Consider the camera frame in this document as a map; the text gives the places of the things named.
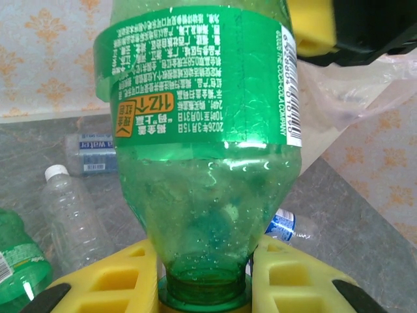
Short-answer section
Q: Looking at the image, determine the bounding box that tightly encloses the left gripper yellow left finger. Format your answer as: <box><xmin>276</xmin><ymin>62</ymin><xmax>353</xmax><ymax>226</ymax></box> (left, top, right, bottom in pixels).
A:
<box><xmin>25</xmin><ymin>237</ymin><xmax>160</xmax><ymax>313</ymax></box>

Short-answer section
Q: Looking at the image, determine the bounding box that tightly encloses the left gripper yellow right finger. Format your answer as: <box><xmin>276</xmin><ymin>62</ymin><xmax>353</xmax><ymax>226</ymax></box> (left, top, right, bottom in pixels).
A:
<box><xmin>252</xmin><ymin>234</ymin><xmax>388</xmax><ymax>313</ymax></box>

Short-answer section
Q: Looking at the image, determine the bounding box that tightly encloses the blue label bottle white cap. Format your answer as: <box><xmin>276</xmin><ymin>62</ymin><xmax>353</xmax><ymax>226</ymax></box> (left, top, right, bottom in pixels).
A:
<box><xmin>264</xmin><ymin>208</ymin><xmax>319</xmax><ymax>244</ymax></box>

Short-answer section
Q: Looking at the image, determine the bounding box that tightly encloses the green plastic bottle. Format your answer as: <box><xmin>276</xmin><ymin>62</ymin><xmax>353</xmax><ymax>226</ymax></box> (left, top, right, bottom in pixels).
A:
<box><xmin>0</xmin><ymin>207</ymin><xmax>53</xmax><ymax>306</ymax></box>
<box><xmin>93</xmin><ymin>0</ymin><xmax>304</xmax><ymax>313</ymax></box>

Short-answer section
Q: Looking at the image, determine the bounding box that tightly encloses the soda water bottle blue cap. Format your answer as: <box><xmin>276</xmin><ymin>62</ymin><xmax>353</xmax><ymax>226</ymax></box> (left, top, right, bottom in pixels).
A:
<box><xmin>64</xmin><ymin>132</ymin><xmax>119</xmax><ymax>177</ymax></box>

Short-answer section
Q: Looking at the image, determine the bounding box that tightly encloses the white waste bin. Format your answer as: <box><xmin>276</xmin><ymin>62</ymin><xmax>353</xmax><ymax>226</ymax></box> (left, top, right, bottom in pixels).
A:
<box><xmin>295</xmin><ymin>52</ymin><xmax>417</xmax><ymax>157</ymax></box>

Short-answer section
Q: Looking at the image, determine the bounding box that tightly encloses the clear ribbed bottle white cap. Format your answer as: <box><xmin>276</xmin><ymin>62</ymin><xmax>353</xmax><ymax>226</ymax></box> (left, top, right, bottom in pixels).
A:
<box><xmin>41</xmin><ymin>164</ymin><xmax>113</xmax><ymax>276</ymax></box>

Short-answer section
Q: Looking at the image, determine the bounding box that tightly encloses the aluminium back frame rail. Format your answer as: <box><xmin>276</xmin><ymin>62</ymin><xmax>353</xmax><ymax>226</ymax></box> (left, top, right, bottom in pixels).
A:
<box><xmin>0</xmin><ymin>109</ymin><xmax>113</xmax><ymax>124</ymax></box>

